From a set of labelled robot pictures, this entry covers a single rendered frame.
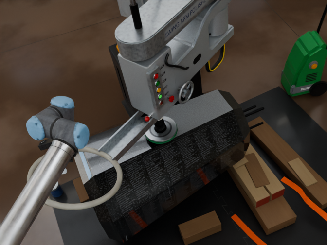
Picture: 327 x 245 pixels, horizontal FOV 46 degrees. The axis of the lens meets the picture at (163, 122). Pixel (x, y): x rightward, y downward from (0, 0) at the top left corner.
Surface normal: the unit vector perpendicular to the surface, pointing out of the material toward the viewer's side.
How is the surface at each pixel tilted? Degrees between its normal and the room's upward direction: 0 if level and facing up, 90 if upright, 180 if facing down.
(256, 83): 0
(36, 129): 68
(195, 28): 40
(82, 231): 0
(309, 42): 34
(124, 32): 0
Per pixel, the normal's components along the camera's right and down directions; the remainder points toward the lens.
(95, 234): -0.13, -0.64
